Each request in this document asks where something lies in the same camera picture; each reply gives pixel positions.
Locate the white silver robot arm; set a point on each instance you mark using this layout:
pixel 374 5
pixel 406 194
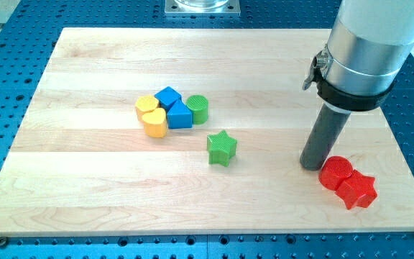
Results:
pixel 369 42

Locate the green star block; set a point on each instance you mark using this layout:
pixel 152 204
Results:
pixel 221 148

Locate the red star block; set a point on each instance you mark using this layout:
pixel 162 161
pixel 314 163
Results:
pixel 357 191

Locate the green cylinder block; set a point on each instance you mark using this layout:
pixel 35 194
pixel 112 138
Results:
pixel 198 105

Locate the blue triangle block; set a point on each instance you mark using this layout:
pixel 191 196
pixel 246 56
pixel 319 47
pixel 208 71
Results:
pixel 179 116

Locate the blue cube block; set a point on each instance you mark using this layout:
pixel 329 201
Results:
pixel 167 97

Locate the yellow heart block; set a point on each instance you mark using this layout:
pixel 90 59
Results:
pixel 155 123

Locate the yellow hexagon block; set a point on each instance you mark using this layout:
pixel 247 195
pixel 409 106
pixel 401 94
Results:
pixel 145 104

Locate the light wooden board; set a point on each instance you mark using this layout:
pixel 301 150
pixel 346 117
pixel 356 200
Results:
pixel 81 163

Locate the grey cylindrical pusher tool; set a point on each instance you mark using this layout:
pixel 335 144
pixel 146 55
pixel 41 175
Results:
pixel 324 134

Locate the red cylinder block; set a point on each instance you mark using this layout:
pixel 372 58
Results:
pixel 335 170

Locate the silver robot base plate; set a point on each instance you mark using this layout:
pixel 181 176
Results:
pixel 179 8

